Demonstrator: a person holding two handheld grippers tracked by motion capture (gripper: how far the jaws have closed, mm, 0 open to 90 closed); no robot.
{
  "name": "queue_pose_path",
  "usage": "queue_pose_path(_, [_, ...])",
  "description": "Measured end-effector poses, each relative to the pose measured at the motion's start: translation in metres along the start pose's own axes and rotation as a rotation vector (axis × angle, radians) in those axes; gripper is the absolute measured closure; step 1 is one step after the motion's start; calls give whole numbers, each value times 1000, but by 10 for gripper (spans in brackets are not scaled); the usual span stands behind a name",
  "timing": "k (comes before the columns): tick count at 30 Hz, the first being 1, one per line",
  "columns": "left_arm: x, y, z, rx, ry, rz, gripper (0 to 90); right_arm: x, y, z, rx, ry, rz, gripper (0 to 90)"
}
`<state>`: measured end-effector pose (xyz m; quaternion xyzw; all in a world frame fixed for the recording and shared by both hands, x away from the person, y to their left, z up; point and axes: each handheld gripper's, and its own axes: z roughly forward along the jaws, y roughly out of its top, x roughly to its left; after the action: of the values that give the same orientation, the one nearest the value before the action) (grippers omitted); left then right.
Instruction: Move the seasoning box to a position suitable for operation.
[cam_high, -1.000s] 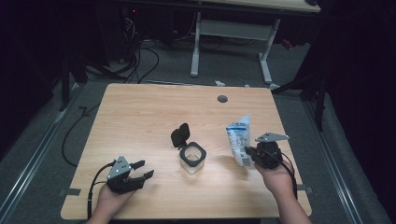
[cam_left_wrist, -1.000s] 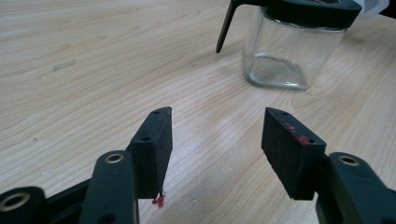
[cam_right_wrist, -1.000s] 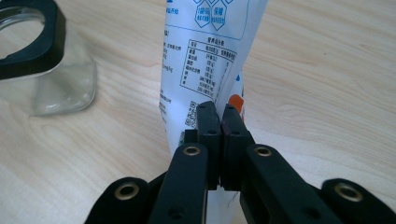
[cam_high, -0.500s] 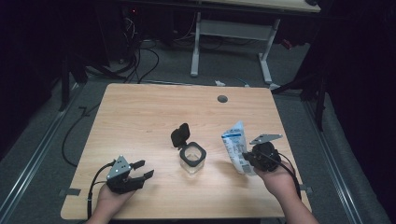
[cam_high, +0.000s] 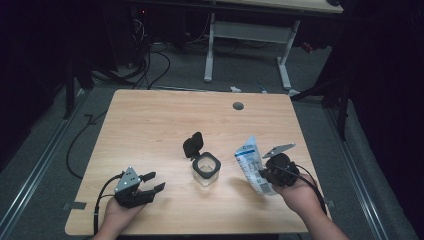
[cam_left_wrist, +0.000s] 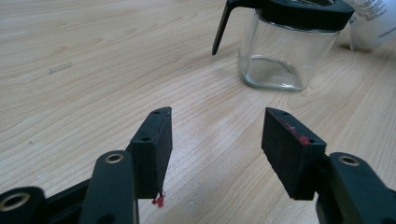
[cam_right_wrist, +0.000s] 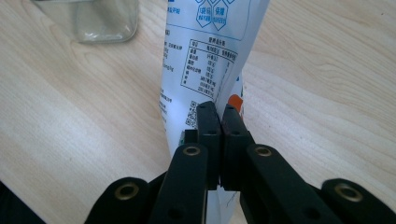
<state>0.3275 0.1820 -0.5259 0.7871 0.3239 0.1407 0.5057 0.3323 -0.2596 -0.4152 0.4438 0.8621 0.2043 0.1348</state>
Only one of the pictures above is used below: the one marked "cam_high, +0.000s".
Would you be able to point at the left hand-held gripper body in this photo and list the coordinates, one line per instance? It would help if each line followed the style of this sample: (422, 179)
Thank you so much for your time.
(128, 181)

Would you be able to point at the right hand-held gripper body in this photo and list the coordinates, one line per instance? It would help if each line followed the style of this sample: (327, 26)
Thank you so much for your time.
(283, 173)

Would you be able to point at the white and blue pouch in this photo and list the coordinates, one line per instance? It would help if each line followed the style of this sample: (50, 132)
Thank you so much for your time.
(251, 163)

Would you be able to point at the clear jar with black lid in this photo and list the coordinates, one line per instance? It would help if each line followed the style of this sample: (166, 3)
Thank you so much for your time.
(206, 166)

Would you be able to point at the person's right hand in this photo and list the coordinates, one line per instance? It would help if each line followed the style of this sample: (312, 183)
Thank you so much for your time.
(301, 198)

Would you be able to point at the person's left hand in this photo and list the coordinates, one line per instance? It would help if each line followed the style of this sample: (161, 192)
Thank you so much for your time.
(120, 216)

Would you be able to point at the grey tape piece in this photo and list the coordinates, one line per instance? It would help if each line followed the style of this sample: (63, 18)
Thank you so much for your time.
(330, 203)
(75, 205)

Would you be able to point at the grey round table grommet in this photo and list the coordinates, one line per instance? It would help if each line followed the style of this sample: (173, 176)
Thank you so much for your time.
(238, 106)

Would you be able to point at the black tripod stand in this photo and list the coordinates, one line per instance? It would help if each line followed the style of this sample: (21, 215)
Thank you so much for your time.
(342, 113)
(69, 96)

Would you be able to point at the small red object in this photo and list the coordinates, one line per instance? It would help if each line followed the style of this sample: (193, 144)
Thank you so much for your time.
(306, 46)

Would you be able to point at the dark computer tower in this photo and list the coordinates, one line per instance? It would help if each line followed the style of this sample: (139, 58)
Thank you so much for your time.
(138, 33)

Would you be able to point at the aluminium floor rail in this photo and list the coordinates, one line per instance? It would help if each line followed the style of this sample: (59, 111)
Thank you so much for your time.
(40, 165)
(360, 185)

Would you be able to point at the white frame desk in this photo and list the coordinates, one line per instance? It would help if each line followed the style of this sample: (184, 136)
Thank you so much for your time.
(248, 31)

